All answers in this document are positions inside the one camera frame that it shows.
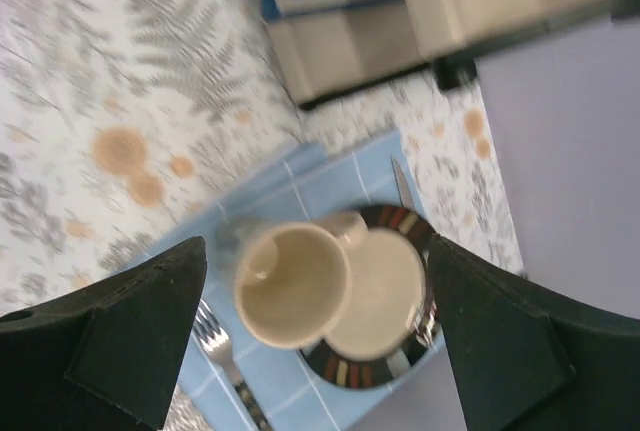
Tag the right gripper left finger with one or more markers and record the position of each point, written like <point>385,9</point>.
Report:
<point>105,357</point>

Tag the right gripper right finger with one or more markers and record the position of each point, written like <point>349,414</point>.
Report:
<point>528,358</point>

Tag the beige three-tier shelf rack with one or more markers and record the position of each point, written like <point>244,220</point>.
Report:
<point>326,55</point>

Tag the silver fork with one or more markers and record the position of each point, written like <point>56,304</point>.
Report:
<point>217,346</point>

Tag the dark rimmed plate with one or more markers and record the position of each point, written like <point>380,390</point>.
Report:
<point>391,321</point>

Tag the beige ceramic mug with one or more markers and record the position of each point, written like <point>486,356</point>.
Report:
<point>292,281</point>

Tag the blue checked cloth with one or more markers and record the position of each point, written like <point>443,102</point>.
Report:
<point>303,185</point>

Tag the floral table mat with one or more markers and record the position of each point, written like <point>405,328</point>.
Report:
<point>129,125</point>

